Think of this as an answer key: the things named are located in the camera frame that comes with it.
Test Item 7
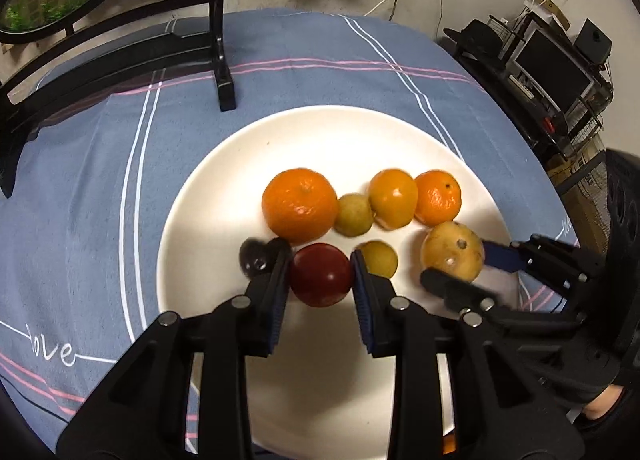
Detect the black hat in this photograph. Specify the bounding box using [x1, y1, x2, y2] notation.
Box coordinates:
[442, 19, 503, 58]

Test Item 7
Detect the small orange kumquat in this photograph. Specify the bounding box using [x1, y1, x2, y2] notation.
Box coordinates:
[368, 168, 419, 230]

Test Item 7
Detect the large orange mandarin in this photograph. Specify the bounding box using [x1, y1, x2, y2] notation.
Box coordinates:
[262, 168, 338, 246]

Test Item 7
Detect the black equipment shelf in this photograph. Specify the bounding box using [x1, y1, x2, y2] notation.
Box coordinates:
[439, 11, 614, 168]

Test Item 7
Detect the red cherry tomato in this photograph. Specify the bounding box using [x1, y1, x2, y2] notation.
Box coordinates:
[288, 243, 352, 308]

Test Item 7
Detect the black speaker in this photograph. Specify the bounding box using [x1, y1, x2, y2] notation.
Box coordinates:
[574, 19, 612, 65]

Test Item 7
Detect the person's right hand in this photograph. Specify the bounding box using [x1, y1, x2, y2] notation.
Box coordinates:
[582, 384, 624, 420]

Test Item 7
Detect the blue striped tablecloth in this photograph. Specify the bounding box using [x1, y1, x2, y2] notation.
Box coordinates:
[1, 9, 577, 448]

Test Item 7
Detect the tan spotted round fruit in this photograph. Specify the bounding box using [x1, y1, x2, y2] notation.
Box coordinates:
[420, 221, 485, 282]

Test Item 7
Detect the white round plate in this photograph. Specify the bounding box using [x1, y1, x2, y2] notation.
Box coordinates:
[156, 105, 510, 459]

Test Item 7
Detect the small green-yellow longan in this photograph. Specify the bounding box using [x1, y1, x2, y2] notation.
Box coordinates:
[334, 193, 373, 238]

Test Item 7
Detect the computer monitor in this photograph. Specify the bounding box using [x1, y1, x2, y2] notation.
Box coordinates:
[513, 28, 593, 114]

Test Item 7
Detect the dark cherry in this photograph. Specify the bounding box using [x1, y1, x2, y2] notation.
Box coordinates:
[239, 238, 292, 280]

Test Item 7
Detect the mandarin with dark spots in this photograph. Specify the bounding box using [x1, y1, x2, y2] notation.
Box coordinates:
[414, 169, 462, 227]

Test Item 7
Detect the black framed goldfish screen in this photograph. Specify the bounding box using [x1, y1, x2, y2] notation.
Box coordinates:
[0, 0, 238, 199]

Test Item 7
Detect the smooth orange fruit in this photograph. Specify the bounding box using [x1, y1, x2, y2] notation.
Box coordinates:
[442, 433, 456, 456]

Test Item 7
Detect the yellow-green longan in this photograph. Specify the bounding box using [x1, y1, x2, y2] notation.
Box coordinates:
[358, 240, 398, 279]

